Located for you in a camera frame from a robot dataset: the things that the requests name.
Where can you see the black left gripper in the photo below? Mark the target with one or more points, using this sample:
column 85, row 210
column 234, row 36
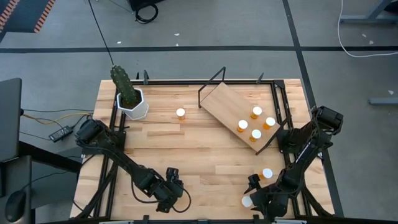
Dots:
column 169, row 196

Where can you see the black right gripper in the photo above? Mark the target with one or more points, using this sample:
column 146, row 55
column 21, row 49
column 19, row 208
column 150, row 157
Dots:
column 269, row 202

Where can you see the orange medicine bottle white lid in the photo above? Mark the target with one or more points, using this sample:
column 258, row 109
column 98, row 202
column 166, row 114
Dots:
column 270, row 122
column 267, row 173
column 180, row 112
column 242, row 125
column 256, row 134
column 257, row 111
column 246, row 201

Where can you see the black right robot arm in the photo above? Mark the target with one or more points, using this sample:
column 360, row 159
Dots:
column 306, row 155

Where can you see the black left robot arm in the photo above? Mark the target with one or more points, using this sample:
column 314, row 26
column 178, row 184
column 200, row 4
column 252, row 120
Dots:
column 124, row 160

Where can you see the white plant pot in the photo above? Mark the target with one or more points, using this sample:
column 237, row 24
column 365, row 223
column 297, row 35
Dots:
column 136, row 113

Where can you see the green cactus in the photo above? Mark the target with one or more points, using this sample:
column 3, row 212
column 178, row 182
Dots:
column 124, row 85

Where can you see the black power adapter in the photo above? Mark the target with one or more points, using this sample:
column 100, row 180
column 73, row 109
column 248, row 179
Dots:
column 60, row 133

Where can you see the grey metal bar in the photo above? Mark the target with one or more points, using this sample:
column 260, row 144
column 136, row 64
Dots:
column 384, row 101

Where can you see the dark side desk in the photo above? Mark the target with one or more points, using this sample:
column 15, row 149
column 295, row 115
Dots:
column 18, row 174

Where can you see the black computer mouse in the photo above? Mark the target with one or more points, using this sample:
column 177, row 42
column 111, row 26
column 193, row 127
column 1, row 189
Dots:
column 15, row 205

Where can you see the dark grey screen panel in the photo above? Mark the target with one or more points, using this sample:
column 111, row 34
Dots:
column 9, row 118

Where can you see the black box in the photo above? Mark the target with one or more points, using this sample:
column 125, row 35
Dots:
column 140, row 3

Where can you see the blue-grey table leg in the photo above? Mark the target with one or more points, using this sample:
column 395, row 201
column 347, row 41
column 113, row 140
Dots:
column 367, row 19

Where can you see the wooden tray with black frame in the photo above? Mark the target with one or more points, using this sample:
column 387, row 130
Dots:
column 227, row 102

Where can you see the black table frame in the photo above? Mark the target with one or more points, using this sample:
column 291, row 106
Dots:
column 174, row 82

